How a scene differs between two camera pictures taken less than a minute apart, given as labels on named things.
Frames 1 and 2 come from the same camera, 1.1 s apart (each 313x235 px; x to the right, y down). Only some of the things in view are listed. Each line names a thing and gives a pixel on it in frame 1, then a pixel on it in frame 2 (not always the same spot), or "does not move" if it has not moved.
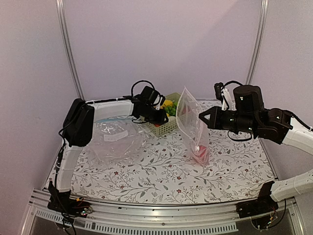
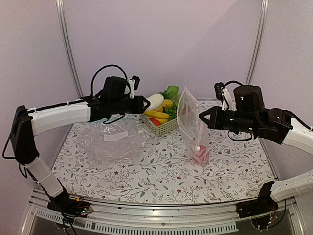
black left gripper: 160,119 -> 139,108
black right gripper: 214,123 does not move
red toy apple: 202,149 does not move
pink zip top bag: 189,123 does not move
